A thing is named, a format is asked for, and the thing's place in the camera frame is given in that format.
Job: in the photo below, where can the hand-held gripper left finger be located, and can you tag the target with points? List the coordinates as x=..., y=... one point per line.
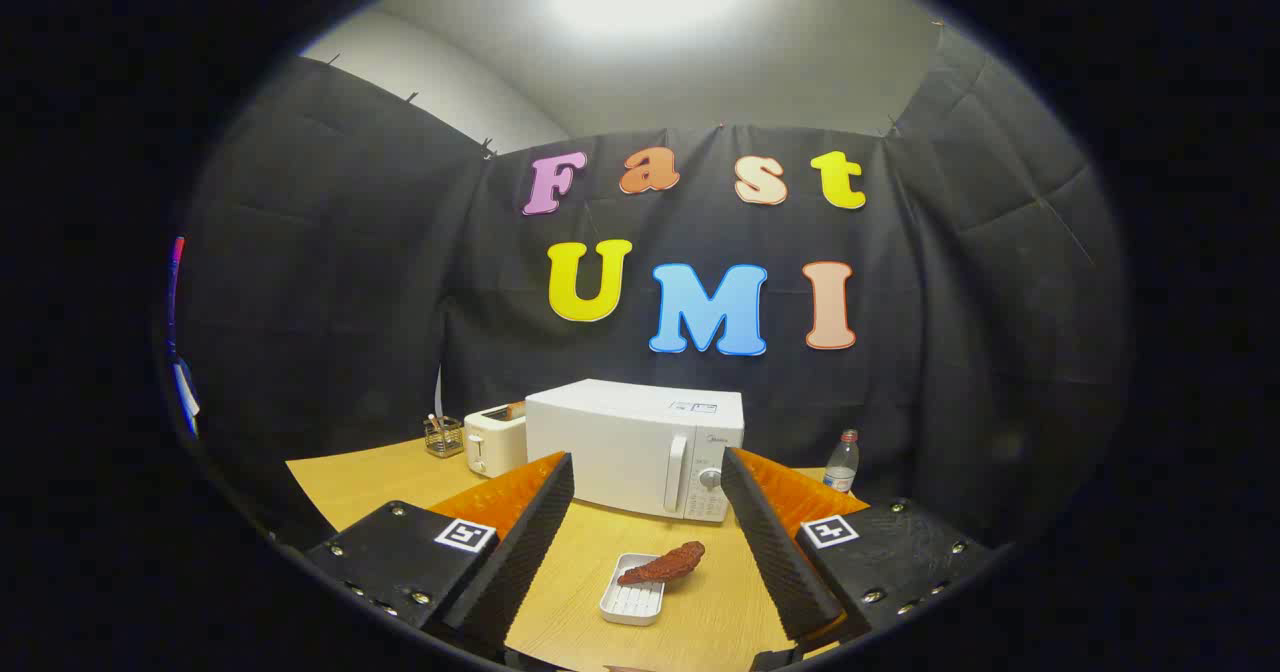
x=535, y=542

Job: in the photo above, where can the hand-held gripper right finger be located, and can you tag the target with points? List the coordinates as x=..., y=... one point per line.
x=770, y=542

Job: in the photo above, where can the small white ribbed tray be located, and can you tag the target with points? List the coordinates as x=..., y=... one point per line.
x=632, y=604

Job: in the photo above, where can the white bread toaster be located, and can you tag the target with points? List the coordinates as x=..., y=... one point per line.
x=495, y=444

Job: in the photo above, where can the clear plastic water bottle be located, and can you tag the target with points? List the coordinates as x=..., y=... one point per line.
x=841, y=467

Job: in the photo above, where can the white toaster oven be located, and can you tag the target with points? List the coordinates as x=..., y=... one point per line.
x=620, y=442

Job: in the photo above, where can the brown roasted meat piece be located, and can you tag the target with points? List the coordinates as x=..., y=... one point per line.
x=665, y=564

